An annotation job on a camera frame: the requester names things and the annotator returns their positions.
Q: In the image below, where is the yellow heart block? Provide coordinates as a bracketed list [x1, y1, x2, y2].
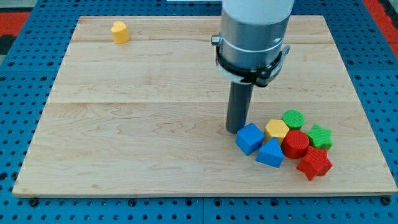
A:
[110, 21, 130, 44]

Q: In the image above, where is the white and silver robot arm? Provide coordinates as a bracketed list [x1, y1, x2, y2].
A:
[211, 0, 294, 87]

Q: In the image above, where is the yellow hexagon block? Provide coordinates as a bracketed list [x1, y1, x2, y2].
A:
[264, 119, 290, 145]

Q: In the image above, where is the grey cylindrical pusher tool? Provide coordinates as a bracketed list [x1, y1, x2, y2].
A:
[226, 83, 253, 134]

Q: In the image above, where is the blue cube block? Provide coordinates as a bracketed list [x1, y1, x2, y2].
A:
[235, 123, 265, 156]

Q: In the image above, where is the light wooden board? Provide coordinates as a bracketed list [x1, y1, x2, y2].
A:
[12, 16, 397, 198]

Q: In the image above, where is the blue triangle block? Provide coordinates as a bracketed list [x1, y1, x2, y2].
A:
[256, 138, 284, 168]

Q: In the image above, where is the green cylinder block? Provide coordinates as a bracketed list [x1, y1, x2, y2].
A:
[282, 110, 305, 130]

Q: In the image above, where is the red cylinder block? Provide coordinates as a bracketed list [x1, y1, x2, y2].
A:
[282, 129, 310, 159]

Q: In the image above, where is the green star block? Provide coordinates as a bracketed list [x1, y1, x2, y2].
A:
[306, 123, 333, 150]

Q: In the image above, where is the red star block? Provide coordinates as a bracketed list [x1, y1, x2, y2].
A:
[297, 146, 333, 181]

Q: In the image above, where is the black clamp ring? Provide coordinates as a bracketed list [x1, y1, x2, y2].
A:
[215, 44, 291, 88]

